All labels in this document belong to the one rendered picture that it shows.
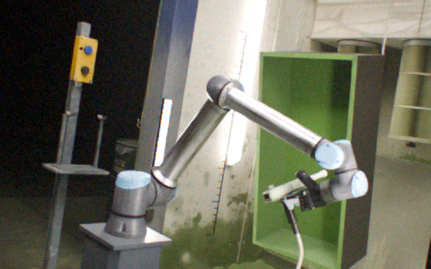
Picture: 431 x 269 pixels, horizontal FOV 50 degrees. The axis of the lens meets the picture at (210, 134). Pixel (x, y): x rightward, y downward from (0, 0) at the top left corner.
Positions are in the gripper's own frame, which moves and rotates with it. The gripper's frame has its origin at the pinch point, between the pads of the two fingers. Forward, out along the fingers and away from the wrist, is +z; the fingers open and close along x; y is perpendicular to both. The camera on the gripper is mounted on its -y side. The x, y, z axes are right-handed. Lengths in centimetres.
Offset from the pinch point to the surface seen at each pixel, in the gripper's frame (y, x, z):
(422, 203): 49, 181, 14
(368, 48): -75, 198, 18
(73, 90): -92, -9, 112
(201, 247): 28, 70, 134
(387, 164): 18, 204, 39
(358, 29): -90, 188, 16
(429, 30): -66, 181, -32
